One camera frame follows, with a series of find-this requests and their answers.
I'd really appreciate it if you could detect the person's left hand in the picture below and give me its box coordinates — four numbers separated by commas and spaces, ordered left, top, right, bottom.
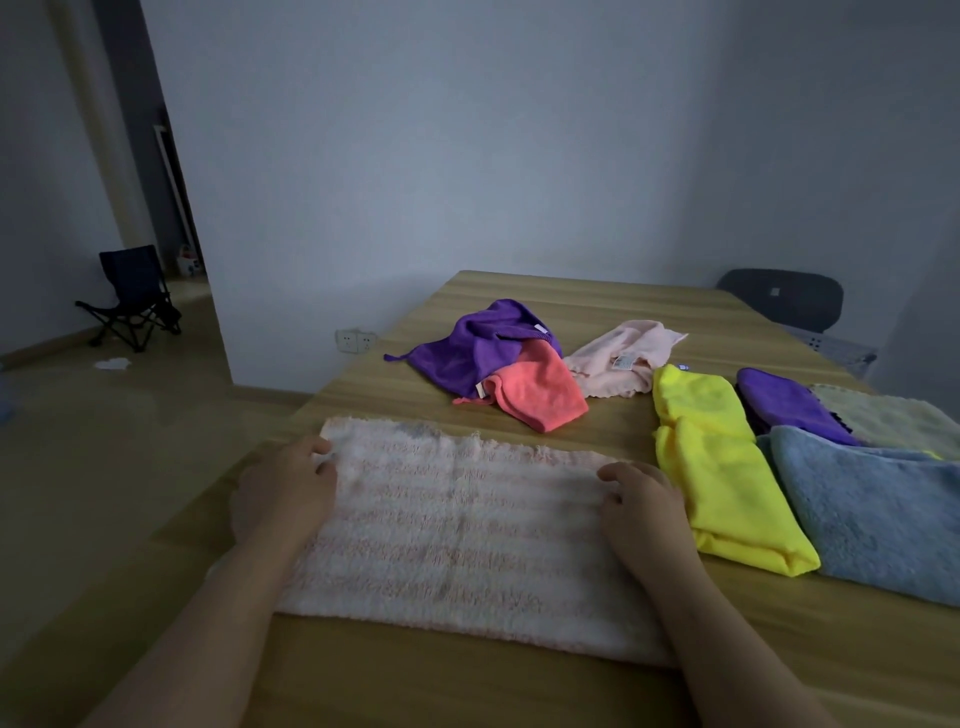
228, 435, 339, 553

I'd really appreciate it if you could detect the person's right hand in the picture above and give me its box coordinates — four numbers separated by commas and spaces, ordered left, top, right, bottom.
596, 461, 704, 588

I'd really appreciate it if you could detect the white pink striped towel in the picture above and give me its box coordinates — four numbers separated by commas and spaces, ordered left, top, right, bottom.
213, 416, 678, 669

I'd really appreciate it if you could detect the person's right forearm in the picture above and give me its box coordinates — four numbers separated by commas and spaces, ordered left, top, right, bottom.
637, 558, 837, 728

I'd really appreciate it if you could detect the person's left forearm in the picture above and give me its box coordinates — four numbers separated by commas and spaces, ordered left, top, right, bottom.
81, 536, 305, 728

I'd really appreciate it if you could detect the yellow cloth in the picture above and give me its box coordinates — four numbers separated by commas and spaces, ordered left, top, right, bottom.
651, 363, 822, 578

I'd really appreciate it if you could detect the coral cloth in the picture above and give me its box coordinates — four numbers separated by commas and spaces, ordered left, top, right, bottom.
452, 339, 591, 434

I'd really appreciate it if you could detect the light pink cloth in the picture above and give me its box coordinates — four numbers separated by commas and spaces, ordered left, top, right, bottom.
562, 319, 689, 400

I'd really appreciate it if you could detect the large purple cloth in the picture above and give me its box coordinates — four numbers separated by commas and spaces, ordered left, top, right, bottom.
384, 298, 564, 399

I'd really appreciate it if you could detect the small purple cloth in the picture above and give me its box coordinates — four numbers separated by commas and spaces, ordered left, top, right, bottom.
735, 366, 862, 448

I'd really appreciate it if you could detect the black folding camp chair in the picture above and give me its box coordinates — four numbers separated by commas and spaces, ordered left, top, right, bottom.
74, 244, 183, 354

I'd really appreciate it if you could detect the light blue towel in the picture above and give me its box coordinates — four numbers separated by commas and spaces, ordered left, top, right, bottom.
756, 425, 960, 608

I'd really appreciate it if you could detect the dark office chair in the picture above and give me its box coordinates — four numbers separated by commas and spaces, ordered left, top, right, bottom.
715, 267, 846, 335

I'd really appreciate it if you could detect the white perforated basket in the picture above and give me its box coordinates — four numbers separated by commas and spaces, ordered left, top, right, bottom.
783, 324, 879, 378

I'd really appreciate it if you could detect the pale green cloth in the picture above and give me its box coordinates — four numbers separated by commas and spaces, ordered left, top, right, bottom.
810, 383, 960, 462

